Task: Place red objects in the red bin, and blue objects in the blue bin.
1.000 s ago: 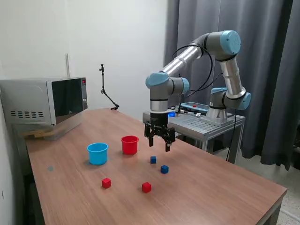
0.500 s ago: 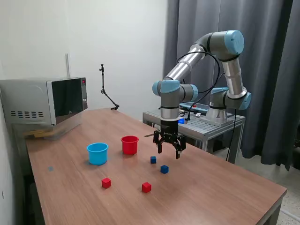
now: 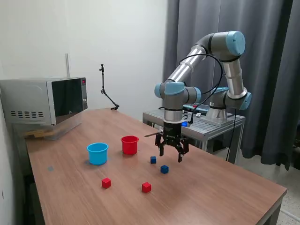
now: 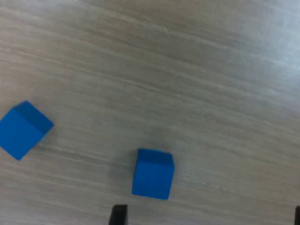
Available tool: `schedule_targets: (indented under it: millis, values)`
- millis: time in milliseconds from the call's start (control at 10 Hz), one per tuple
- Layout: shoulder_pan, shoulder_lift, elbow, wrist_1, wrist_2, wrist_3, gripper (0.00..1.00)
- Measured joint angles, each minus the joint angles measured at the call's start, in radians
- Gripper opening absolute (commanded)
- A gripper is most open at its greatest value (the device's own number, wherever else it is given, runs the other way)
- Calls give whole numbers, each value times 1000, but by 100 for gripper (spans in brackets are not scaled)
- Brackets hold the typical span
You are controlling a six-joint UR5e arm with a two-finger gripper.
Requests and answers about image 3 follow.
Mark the wooden slats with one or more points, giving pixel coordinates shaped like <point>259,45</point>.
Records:
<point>35,134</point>

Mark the grey curtain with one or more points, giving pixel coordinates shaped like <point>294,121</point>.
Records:
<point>269,129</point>

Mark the red plastic cup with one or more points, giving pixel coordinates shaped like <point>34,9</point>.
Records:
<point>129,147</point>

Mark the red cube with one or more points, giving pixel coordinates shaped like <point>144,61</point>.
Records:
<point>106,183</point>
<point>146,188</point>

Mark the blue teach pendant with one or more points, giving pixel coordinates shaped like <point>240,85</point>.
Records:
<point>204,108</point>

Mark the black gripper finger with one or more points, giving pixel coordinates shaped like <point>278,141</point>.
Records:
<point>182,150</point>
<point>161,146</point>

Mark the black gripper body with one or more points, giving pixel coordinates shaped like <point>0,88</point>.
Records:
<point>172,132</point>

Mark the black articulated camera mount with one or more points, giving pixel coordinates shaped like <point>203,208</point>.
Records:
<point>103,79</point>

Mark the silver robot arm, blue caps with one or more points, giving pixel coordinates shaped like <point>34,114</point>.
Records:
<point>182,68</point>

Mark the silver microwave oven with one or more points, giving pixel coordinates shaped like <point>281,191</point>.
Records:
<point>28,98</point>

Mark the blue cube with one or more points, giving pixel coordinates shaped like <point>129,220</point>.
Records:
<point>164,169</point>
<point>153,160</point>

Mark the blue plastic cup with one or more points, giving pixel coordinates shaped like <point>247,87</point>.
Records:
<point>97,157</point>

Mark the thin metal strip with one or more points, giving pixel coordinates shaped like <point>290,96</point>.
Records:
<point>150,135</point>

